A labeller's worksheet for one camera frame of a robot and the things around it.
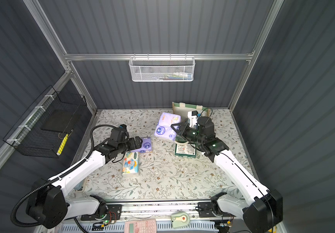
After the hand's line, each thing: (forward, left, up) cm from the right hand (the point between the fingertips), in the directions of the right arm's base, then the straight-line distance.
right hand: (174, 127), depth 70 cm
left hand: (+1, +21, -16) cm, 27 cm away
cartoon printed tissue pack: (-8, +25, -25) cm, 36 cm away
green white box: (+1, -8, -26) cm, 27 cm away
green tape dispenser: (-35, -3, -23) cm, 42 cm away
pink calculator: (-38, +16, -28) cm, 50 cm away
